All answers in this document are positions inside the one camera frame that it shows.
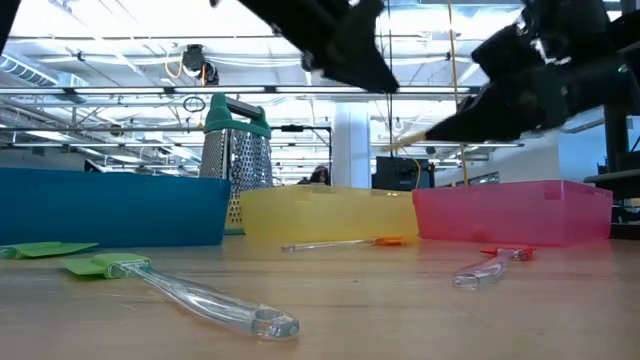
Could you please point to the yellow plastic bin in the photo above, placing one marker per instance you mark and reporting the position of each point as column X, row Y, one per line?
column 325, row 215

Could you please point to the blue plastic bin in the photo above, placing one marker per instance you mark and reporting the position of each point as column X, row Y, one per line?
column 110, row 210

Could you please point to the black background rack frame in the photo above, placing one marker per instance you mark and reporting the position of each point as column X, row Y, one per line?
column 327, row 150

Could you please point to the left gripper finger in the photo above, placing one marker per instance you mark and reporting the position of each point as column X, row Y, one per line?
column 370, row 25
column 370, row 72

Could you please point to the silver ventilation duct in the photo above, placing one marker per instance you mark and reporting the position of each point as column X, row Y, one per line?
column 25, row 70

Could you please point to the black aluminium table frame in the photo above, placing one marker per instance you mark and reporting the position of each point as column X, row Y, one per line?
column 627, row 231

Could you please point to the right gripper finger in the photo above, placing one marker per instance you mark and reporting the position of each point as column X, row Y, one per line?
column 505, row 55
column 500, row 115

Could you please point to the person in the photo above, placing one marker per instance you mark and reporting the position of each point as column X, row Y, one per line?
column 320, row 176

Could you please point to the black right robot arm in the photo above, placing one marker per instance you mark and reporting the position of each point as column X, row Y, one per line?
column 630, row 25

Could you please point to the black background monitor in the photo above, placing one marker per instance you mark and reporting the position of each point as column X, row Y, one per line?
column 400, row 175

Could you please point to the pink plastic bin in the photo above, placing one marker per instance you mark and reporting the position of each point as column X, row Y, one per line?
column 500, row 220

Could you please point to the white pillar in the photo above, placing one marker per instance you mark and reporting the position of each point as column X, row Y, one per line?
column 351, row 145

